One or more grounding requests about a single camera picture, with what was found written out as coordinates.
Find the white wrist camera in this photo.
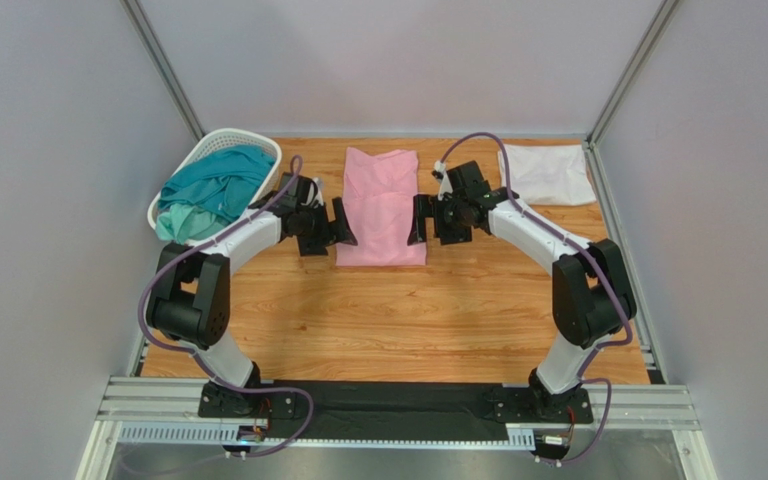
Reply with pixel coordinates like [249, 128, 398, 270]
[309, 177, 324, 207]
[432, 160, 453, 200]

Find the right aluminium corner post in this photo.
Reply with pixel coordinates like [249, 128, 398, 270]
[582, 0, 683, 385]

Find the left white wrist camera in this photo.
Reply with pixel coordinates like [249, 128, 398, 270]
[309, 177, 324, 207]

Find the mint green t shirt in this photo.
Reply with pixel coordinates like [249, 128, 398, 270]
[154, 204, 230, 244]

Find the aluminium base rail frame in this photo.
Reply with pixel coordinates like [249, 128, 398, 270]
[77, 377, 716, 479]

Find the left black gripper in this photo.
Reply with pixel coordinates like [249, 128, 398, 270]
[297, 196, 358, 256]

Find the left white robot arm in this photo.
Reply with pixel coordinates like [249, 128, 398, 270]
[139, 173, 358, 395]

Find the folded white t shirt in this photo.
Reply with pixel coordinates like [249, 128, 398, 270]
[497, 144, 597, 206]

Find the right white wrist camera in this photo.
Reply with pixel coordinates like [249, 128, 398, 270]
[432, 160, 453, 200]

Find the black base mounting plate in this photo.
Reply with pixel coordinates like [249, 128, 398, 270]
[198, 381, 594, 441]

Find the pink t shirt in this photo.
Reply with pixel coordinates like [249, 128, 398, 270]
[336, 147, 427, 267]

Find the aluminium corner post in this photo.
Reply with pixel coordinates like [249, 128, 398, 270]
[121, 0, 207, 374]
[582, 0, 683, 385]

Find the teal t shirt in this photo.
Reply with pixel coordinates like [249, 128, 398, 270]
[158, 145, 276, 224]

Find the left aluminium corner post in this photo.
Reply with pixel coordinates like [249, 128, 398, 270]
[121, 0, 207, 374]

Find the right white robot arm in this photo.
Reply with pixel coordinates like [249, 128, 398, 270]
[407, 161, 637, 398]

